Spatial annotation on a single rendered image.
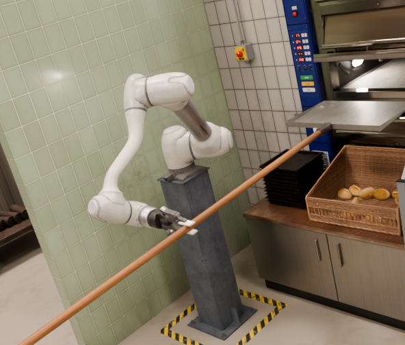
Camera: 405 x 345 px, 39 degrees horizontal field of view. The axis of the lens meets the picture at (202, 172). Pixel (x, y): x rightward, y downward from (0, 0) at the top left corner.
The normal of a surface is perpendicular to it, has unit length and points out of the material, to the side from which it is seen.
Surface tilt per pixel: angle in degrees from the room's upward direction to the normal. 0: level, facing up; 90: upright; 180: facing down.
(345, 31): 70
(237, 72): 90
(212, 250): 90
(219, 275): 90
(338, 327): 0
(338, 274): 90
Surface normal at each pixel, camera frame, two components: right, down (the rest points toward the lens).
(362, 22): -0.72, 0.07
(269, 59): -0.69, 0.41
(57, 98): 0.69, 0.10
